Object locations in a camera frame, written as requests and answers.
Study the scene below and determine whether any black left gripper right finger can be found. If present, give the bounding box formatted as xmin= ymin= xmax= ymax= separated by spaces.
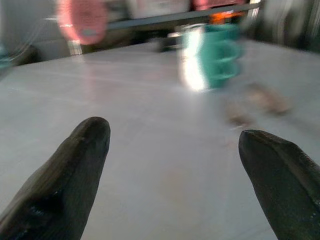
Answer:
xmin=238 ymin=129 xmax=320 ymax=240

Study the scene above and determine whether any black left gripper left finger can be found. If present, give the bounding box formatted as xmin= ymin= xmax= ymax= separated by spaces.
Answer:
xmin=0 ymin=116 xmax=111 ymax=240

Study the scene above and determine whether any teal ribbed plastic cup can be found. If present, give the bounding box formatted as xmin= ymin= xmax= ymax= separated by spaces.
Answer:
xmin=178 ymin=23 xmax=244 ymax=90

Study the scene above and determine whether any pink round fan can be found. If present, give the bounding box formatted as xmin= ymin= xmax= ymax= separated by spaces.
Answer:
xmin=55 ymin=0 xmax=109 ymax=46

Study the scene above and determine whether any orange object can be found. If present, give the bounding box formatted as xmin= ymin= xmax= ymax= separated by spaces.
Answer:
xmin=208 ymin=11 xmax=241 ymax=25

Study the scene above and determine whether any grey metal shelf rail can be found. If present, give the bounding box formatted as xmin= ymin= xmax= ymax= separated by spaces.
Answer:
xmin=106 ymin=3 xmax=262 ymax=30

